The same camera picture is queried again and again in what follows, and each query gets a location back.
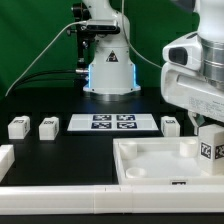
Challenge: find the white obstacle bar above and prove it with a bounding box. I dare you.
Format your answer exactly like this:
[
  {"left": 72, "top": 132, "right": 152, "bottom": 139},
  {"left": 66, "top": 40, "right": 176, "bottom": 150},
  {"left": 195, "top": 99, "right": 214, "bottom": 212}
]
[
  {"left": 0, "top": 145, "right": 15, "bottom": 182},
  {"left": 0, "top": 185, "right": 224, "bottom": 215}
]

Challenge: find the white tag base sheet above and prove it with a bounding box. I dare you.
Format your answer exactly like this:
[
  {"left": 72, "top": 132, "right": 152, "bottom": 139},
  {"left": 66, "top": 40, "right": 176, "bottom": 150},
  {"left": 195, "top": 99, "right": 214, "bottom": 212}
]
[{"left": 68, "top": 114, "right": 158, "bottom": 131}]

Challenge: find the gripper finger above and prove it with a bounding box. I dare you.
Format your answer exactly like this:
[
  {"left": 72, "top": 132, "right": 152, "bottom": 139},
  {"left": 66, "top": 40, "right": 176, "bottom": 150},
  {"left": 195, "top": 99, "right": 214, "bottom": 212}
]
[{"left": 188, "top": 111, "right": 205, "bottom": 135}]

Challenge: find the black cable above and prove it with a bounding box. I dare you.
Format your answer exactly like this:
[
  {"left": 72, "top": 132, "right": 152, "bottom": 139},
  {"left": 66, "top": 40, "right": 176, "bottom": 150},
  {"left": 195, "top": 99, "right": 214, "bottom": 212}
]
[{"left": 13, "top": 69, "right": 84, "bottom": 90}]

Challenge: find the white cable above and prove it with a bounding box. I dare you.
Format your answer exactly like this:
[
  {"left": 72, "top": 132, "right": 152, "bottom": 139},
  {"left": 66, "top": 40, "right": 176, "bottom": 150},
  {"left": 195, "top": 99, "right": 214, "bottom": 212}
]
[{"left": 4, "top": 20, "right": 88, "bottom": 97}]

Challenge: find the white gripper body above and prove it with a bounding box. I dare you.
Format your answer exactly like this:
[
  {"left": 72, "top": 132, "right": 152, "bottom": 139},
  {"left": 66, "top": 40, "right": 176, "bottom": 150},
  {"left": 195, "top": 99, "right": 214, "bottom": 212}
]
[{"left": 161, "top": 32, "right": 224, "bottom": 122}]

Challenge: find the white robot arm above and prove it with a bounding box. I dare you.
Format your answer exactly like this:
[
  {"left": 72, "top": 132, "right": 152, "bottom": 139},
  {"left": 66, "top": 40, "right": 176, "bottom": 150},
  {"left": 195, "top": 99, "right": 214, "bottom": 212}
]
[{"left": 82, "top": 0, "right": 224, "bottom": 127}]

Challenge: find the white front obstacle bar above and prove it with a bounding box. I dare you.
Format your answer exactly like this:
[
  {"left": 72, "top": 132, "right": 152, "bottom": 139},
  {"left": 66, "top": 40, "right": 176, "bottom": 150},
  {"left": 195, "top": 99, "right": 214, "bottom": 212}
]
[{"left": 0, "top": 185, "right": 224, "bottom": 215}]

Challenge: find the white left obstacle bar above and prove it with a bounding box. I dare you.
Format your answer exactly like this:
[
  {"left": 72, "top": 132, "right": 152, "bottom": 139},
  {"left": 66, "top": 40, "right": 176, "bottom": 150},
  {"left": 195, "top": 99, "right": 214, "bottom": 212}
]
[{"left": 0, "top": 145, "right": 15, "bottom": 182}]

